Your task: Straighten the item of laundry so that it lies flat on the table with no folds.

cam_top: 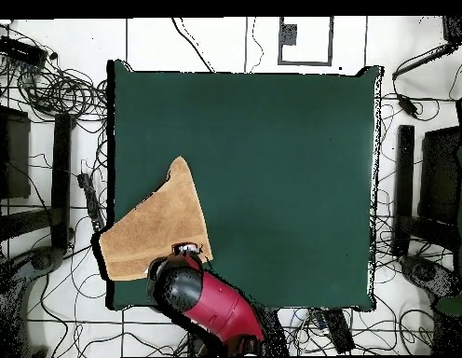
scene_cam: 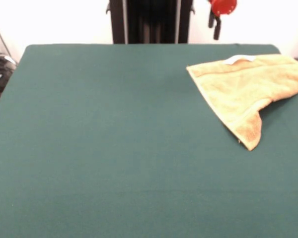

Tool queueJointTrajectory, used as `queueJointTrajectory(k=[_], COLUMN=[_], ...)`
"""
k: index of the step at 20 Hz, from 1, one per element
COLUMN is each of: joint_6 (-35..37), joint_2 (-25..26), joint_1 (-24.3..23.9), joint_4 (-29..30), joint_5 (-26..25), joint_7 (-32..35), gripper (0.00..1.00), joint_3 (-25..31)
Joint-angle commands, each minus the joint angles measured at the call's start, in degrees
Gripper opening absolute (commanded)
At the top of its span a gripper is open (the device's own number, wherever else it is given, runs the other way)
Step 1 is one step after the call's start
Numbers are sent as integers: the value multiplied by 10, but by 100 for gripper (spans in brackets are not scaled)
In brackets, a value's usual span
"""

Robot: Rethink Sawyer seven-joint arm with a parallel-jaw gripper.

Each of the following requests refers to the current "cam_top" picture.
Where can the black wheeled stand leg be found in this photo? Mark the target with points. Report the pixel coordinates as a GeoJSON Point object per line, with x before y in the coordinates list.
{"type": "Point", "coordinates": [43, 259]}
{"type": "Point", "coordinates": [424, 272]}

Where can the black metal stand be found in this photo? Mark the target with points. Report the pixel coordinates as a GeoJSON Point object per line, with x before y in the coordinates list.
{"type": "Point", "coordinates": [61, 179]}
{"type": "Point", "coordinates": [405, 179]}

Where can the tan terry towel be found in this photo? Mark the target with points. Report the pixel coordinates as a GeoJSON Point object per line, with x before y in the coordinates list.
{"type": "Point", "coordinates": [160, 223]}

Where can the black power strip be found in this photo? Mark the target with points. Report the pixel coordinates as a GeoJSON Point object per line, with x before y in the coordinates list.
{"type": "Point", "coordinates": [339, 332]}
{"type": "Point", "coordinates": [91, 201]}

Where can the black network switch box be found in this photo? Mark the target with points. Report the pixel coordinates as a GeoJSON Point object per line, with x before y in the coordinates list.
{"type": "Point", "coordinates": [22, 50]}

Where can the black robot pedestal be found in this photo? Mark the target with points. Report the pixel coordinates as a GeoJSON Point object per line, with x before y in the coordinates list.
{"type": "Point", "coordinates": [196, 346]}

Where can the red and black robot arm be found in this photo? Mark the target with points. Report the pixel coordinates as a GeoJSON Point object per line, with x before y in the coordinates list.
{"type": "Point", "coordinates": [223, 305]}

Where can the black power adapter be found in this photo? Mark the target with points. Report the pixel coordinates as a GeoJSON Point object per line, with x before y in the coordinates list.
{"type": "Point", "coordinates": [408, 105]}

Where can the black rod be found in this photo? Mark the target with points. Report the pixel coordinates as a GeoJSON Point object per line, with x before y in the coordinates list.
{"type": "Point", "coordinates": [424, 60]}

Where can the dark green table cloth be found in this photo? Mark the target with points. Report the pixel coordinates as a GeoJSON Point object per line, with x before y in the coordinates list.
{"type": "Point", "coordinates": [290, 149]}

